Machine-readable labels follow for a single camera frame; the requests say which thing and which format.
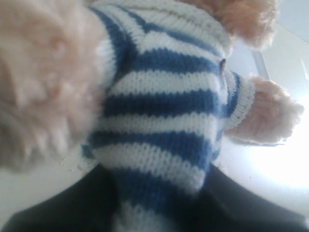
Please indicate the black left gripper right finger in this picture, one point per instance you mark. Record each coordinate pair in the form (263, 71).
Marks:
(226, 206)

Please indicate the tan teddy bear striped sweater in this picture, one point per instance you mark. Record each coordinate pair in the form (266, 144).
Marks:
(142, 86)

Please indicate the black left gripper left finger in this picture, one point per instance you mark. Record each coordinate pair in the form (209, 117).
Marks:
(86, 206)

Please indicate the white rectangular plastic tray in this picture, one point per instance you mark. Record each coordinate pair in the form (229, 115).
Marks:
(287, 59)

